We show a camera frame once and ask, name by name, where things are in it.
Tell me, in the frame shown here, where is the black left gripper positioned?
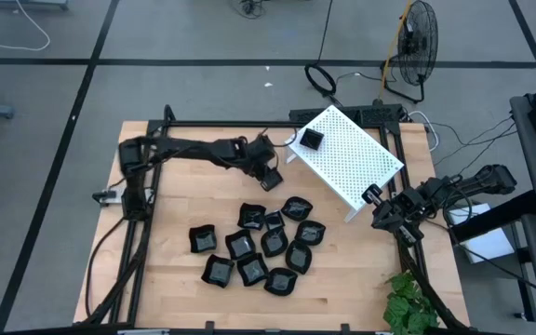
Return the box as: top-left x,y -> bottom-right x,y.
238,134 -> 277,181

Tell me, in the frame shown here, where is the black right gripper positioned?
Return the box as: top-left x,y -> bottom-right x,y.
361,183 -> 425,248

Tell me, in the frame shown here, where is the small black square plate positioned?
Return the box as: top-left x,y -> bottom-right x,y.
261,167 -> 284,192
298,127 -> 325,152
299,127 -> 326,151
298,127 -> 325,151
263,210 -> 286,231

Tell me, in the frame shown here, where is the black wavy square plate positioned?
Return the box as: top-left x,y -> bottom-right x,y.
224,228 -> 257,261
188,223 -> 219,254
201,253 -> 236,289
235,252 -> 270,288
236,202 -> 267,231

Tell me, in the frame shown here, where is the white perforated shelf rack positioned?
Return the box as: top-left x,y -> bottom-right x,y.
282,104 -> 406,223

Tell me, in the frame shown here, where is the green leafy plant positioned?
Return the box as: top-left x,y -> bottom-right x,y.
382,271 -> 440,335

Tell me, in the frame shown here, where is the white box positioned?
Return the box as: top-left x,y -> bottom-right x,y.
444,202 -> 516,265

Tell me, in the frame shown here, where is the black vented box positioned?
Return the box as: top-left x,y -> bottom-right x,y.
288,102 -> 407,127

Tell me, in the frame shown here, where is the black desk crossbar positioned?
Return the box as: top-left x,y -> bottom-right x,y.
449,189 -> 536,244

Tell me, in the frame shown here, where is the black floor fan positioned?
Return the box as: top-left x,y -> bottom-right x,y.
379,0 -> 439,104

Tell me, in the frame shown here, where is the grey cart base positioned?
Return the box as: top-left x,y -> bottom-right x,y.
0,0 -> 70,11

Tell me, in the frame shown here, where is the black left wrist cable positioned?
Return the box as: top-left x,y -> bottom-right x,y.
261,128 -> 300,171

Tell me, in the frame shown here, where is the black aluminium frame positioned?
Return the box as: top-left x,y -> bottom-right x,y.
81,118 -> 472,335

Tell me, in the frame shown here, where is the black coiled cable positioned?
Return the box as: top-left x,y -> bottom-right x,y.
303,62 -> 343,107

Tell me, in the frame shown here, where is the black floor cable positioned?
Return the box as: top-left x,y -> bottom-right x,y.
315,0 -> 335,64
453,241 -> 536,304

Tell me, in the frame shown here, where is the black cable bundle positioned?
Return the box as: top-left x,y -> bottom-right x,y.
228,0 -> 269,20

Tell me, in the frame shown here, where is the yellow hanging cable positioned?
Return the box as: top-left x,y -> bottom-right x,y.
377,0 -> 413,103

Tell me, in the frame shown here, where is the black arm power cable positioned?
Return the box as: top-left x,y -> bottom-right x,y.
84,216 -> 127,320

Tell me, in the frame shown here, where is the white floor cable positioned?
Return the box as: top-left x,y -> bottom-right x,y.
0,0 -> 51,52

